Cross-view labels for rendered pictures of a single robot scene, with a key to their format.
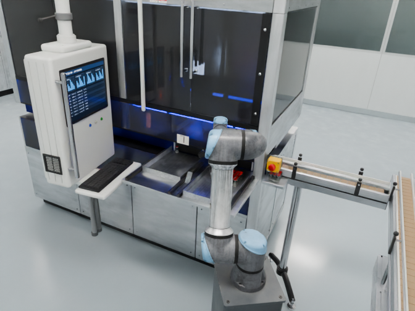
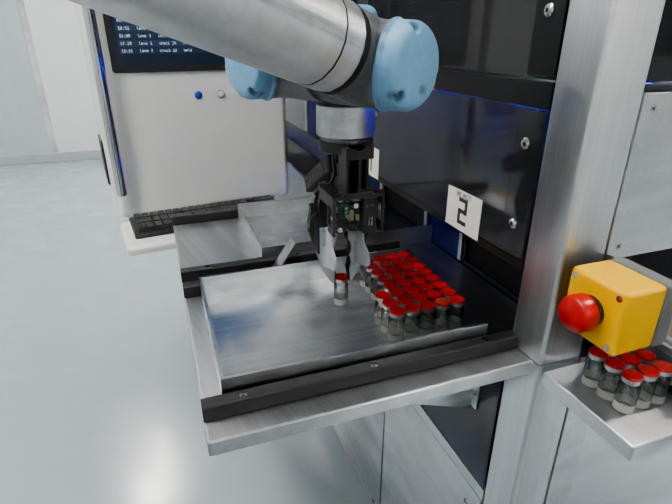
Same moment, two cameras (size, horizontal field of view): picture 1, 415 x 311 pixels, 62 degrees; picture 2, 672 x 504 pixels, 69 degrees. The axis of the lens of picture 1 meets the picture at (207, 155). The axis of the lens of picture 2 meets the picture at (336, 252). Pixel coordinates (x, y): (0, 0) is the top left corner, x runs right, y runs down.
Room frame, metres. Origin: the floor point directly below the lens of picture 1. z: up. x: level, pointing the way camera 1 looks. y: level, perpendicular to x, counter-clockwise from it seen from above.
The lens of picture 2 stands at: (1.26, -0.51, 1.26)
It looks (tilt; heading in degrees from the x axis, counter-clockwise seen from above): 24 degrees down; 46
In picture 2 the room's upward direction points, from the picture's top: straight up
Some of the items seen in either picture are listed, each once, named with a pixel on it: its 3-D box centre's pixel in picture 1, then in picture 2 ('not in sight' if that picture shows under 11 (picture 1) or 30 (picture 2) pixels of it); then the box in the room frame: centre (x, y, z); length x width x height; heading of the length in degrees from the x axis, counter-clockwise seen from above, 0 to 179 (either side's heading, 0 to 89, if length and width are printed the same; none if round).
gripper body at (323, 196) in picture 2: not in sight; (347, 185); (1.70, -0.06, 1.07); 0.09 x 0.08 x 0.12; 65
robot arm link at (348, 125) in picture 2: not in sight; (347, 122); (1.71, -0.06, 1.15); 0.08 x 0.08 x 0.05
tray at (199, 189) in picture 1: (217, 185); (330, 309); (1.67, -0.07, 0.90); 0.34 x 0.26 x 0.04; 155
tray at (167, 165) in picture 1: (175, 162); (329, 221); (1.92, 0.20, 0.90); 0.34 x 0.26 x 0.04; 156
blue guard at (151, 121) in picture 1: (118, 114); (303, 98); (2.21, 0.61, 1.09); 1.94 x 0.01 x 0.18; 66
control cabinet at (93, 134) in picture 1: (75, 110); (186, 60); (1.96, 0.80, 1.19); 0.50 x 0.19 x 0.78; 163
